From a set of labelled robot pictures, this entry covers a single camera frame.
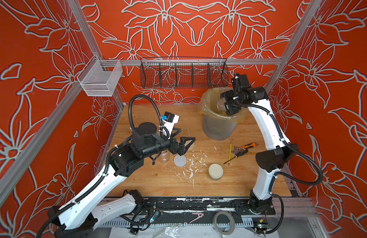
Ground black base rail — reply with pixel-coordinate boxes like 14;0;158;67
144;196;276;215

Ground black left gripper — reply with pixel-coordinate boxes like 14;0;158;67
141;125;196;159

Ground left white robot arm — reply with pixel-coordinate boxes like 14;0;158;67
36;122;195;238

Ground clear plastic wall basket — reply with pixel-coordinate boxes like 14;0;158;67
77;54;123;97

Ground black wire wall basket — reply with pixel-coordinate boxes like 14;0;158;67
140;57;229;89

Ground translucent ribbed trash bin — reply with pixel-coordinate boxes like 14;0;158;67
202;115;237;141

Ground glass jar beige lid front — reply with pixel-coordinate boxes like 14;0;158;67
208;164;224;180

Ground clear tape roll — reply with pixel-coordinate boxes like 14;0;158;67
212;211;236;238

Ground yellow pencil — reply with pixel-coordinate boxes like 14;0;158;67
227;139;233;166

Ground glass jar patterned lid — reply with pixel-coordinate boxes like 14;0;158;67
157;150;171;163

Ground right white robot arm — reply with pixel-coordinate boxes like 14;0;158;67
220;74;294;214

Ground orange black utility pliers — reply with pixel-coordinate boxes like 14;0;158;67
232;142;258;154

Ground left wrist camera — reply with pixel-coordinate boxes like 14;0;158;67
161;112;180;134

